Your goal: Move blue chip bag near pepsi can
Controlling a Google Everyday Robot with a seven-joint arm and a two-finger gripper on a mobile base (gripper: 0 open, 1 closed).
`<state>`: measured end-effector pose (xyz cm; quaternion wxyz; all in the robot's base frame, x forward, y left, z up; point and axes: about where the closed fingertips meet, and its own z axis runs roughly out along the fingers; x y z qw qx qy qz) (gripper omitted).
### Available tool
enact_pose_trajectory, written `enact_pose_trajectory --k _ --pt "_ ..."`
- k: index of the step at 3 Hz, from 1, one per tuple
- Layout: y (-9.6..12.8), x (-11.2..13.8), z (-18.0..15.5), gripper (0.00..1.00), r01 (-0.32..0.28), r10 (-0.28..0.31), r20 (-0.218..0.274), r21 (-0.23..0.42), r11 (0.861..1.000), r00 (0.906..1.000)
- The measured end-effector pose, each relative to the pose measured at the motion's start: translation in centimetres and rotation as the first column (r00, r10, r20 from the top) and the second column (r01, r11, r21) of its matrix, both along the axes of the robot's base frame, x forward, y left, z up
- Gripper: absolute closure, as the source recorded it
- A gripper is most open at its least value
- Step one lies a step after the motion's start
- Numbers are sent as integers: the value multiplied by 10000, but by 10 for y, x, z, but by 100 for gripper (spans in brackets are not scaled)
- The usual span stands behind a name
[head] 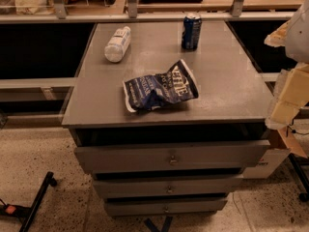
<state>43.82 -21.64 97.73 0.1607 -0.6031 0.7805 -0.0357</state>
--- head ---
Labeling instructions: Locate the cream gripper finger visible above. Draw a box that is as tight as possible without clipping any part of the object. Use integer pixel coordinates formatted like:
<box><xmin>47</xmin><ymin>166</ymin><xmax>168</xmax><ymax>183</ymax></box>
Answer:
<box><xmin>266</xmin><ymin>63</ymin><xmax>309</xmax><ymax>130</ymax></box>

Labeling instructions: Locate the blue chip bag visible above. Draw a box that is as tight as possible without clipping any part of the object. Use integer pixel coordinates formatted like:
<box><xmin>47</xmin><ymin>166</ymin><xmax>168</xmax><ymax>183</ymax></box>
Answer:
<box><xmin>123</xmin><ymin>59</ymin><xmax>199</xmax><ymax>112</ymax></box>

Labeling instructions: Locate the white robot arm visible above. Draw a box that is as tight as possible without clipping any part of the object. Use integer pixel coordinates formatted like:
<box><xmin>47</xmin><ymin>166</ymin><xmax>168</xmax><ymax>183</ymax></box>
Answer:
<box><xmin>265</xmin><ymin>1</ymin><xmax>309</xmax><ymax>130</ymax></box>

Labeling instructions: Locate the blue pepsi can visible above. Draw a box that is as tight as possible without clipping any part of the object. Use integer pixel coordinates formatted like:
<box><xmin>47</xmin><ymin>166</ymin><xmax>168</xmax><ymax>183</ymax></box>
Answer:
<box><xmin>182</xmin><ymin>13</ymin><xmax>202</xmax><ymax>50</ymax></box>

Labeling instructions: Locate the cardboard box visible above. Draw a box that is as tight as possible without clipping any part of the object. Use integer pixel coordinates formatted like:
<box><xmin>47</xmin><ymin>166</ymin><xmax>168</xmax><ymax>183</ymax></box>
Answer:
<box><xmin>243</xmin><ymin>128</ymin><xmax>308</xmax><ymax>179</ymax></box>

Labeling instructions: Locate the black stand leg right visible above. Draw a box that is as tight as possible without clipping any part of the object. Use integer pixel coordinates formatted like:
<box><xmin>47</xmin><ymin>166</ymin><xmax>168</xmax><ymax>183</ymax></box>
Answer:
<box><xmin>289</xmin><ymin>154</ymin><xmax>309</xmax><ymax>202</ymax></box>

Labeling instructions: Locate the black stand leg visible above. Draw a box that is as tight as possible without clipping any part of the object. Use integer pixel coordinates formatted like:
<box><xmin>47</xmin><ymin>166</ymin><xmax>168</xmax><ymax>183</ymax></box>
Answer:
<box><xmin>289</xmin><ymin>154</ymin><xmax>309</xmax><ymax>202</ymax></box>
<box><xmin>0</xmin><ymin>171</ymin><xmax>57</xmax><ymax>232</ymax></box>

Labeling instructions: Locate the middle grey drawer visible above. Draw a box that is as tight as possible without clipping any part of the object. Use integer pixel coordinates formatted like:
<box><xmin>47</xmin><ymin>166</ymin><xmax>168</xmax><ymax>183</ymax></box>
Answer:
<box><xmin>94</xmin><ymin>175</ymin><xmax>242</xmax><ymax>199</ymax></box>

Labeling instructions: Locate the grey drawer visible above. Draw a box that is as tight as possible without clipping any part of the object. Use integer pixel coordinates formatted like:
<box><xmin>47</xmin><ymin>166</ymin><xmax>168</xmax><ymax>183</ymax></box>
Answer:
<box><xmin>94</xmin><ymin>175</ymin><xmax>242</xmax><ymax>199</ymax></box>
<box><xmin>74</xmin><ymin>140</ymin><xmax>270</xmax><ymax>173</ymax></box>
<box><xmin>104</xmin><ymin>197</ymin><xmax>227</xmax><ymax>217</ymax></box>

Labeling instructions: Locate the grey drawer cabinet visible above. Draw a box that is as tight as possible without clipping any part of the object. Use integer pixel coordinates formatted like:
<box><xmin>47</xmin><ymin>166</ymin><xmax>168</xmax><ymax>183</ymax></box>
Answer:
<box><xmin>62</xmin><ymin>21</ymin><xmax>272</xmax><ymax>204</ymax></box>

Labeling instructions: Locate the clear plastic water bottle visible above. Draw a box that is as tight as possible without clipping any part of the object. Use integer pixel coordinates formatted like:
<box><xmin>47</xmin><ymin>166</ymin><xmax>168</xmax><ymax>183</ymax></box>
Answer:
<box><xmin>104</xmin><ymin>26</ymin><xmax>131</xmax><ymax>63</ymax></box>

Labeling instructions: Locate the bottom grey drawer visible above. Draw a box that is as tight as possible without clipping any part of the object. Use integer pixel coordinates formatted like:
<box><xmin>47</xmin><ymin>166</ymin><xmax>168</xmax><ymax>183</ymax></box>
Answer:
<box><xmin>104</xmin><ymin>197</ymin><xmax>227</xmax><ymax>217</ymax></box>

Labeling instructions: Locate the top grey drawer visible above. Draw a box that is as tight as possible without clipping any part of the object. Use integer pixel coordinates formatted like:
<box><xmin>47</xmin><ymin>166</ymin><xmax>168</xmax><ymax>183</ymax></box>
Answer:
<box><xmin>74</xmin><ymin>140</ymin><xmax>270</xmax><ymax>173</ymax></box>

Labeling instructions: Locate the black stand leg left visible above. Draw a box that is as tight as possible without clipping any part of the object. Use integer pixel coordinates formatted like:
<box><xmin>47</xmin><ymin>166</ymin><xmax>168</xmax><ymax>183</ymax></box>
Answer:
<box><xmin>0</xmin><ymin>171</ymin><xmax>57</xmax><ymax>232</ymax></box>

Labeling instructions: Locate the metal railing frame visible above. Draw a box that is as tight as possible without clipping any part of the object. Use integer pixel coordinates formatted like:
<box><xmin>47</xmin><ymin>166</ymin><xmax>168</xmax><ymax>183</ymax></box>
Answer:
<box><xmin>0</xmin><ymin>0</ymin><xmax>306</xmax><ymax>24</ymax></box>

